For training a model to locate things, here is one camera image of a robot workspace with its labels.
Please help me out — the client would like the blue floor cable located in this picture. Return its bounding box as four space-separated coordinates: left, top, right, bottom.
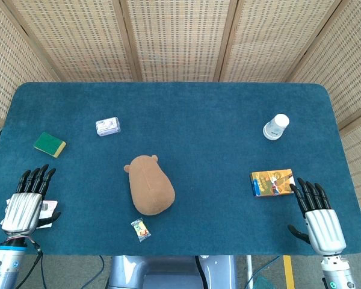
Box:
78 255 105 289

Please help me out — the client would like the white table leg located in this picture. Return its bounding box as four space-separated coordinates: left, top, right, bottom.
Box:
245 255 253 289

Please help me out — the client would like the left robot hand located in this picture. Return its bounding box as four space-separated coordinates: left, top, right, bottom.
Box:
1 164 62 237

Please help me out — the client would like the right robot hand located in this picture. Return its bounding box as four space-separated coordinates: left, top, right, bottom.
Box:
287 177 347 257

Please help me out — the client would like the teal cloth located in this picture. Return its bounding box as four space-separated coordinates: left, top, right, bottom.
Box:
252 275 274 289

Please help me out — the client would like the orange blue box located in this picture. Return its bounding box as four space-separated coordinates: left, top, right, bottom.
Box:
249 169 298 198

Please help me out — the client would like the green yellow sponge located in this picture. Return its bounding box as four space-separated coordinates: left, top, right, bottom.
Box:
32 131 67 158

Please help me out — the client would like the grey robot torso base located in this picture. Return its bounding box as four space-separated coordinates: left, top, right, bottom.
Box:
105 255 238 289

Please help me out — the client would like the woven bamboo folding screen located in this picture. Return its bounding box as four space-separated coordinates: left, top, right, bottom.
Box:
0 0 361 222

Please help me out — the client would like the blue table mat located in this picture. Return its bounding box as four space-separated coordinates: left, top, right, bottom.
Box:
0 81 361 257

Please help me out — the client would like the brown plush toy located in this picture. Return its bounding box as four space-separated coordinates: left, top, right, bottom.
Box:
123 154 176 216

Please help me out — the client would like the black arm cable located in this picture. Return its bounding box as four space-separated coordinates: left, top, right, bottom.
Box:
14 237 45 289

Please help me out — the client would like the small snack packet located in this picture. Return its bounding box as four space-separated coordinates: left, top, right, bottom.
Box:
130 219 152 243

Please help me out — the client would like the white paper packet with barcode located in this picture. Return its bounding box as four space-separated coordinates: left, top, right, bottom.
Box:
0 198 58 229

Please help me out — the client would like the white tissue pack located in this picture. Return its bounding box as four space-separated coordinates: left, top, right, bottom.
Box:
95 116 122 137

